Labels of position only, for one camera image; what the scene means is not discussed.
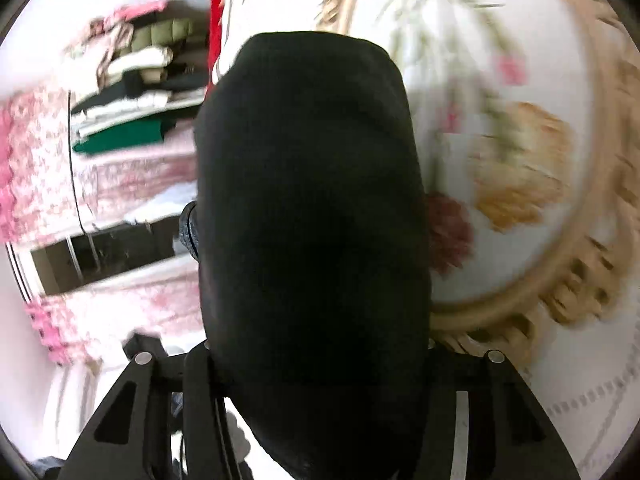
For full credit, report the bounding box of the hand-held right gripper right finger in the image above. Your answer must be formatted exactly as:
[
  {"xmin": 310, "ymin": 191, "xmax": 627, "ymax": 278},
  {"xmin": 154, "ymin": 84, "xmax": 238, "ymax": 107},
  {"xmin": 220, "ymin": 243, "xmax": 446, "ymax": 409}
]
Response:
[{"xmin": 415, "ymin": 340, "xmax": 583, "ymax": 480}]

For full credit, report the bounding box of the stack of folded clothes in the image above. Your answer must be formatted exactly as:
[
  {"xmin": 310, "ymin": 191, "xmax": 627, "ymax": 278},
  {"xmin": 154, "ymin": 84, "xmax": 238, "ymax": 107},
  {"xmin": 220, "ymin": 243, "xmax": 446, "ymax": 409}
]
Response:
[{"xmin": 70, "ymin": 46, "xmax": 207, "ymax": 139}]

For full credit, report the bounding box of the green garment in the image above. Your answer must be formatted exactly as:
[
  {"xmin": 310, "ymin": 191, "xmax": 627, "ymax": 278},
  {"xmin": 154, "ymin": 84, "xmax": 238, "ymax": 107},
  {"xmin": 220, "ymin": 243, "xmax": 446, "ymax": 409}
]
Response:
[{"xmin": 72, "ymin": 120, "xmax": 166, "ymax": 156}]

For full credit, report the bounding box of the pink patterned curtain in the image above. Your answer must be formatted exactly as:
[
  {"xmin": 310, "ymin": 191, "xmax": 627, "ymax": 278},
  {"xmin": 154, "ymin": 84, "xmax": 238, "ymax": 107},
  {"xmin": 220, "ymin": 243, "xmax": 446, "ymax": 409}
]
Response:
[{"xmin": 0, "ymin": 85, "xmax": 203, "ymax": 366}]

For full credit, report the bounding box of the metal clothes rack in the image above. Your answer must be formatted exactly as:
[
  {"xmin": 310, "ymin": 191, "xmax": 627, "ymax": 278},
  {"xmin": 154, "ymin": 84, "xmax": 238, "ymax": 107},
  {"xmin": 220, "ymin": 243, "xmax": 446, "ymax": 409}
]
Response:
[{"xmin": 67, "ymin": 90, "xmax": 101, "ymax": 271}]

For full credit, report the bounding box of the red floral blanket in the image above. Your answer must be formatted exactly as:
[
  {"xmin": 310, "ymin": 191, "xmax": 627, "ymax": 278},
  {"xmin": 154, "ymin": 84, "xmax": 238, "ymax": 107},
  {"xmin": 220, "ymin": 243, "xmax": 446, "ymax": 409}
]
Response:
[{"xmin": 207, "ymin": 0, "xmax": 237, "ymax": 78}]

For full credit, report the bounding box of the black garment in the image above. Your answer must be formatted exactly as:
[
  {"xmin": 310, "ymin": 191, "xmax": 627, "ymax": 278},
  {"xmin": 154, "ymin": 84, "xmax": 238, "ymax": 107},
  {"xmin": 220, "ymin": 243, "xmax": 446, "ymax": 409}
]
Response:
[{"xmin": 95, "ymin": 72, "xmax": 209, "ymax": 107}]

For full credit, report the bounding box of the pink fleece blanket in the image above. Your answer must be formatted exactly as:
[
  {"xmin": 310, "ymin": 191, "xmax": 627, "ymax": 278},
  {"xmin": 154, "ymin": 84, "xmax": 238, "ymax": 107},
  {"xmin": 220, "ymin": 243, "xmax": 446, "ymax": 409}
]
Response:
[{"xmin": 75, "ymin": 120, "xmax": 199, "ymax": 226}]

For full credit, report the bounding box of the olive puffer jacket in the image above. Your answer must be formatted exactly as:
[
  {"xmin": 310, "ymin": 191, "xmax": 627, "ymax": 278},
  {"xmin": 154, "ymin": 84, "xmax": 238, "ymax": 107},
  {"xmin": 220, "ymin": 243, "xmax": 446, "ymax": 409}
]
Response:
[{"xmin": 131, "ymin": 16, "xmax": 209, "ymax": 54}]

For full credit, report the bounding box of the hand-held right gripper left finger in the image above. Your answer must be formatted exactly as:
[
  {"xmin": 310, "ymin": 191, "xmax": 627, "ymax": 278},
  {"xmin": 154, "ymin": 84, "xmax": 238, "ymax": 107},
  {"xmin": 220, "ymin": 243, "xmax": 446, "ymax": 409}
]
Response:
[{"xmin": 57, "ymin": 337, "xmax": 241, "ymax": 480}]

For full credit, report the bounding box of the white crumpled cloth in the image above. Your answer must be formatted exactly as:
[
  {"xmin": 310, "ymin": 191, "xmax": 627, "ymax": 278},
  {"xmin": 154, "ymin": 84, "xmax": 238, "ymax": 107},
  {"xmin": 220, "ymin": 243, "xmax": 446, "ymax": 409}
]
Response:
[{"xmin": 124, "ymin": 180, "xmax": 199, "ymax": 226}]

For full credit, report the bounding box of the black leather jacket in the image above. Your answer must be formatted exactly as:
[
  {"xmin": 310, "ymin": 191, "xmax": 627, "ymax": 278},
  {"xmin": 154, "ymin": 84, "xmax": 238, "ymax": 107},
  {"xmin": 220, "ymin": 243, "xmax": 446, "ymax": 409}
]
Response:
[{"xmin": 177, "ymin": 31, "xmax": 433, "ymax": 480}]

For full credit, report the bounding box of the white floral beige-ring sheet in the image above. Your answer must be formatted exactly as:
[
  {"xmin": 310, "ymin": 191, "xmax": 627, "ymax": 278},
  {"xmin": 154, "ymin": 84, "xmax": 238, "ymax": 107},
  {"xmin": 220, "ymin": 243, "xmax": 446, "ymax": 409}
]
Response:
[{"xmin": 220, "ymin": 0, "xmax": 640, "ymax": 480}]

